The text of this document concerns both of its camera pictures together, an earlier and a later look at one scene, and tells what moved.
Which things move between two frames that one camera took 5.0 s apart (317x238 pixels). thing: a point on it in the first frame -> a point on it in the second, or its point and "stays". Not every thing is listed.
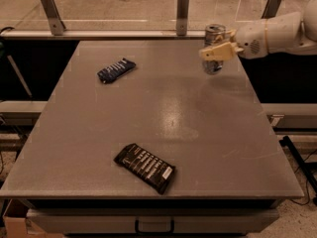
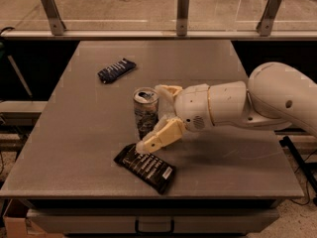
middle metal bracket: [182, 13] stays
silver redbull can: [213, 34] -> [146, 109]
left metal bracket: [54, 21] stays
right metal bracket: [273, 3] stays
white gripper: [251, 39] -> [192, 105]
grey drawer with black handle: [152, 220] stays
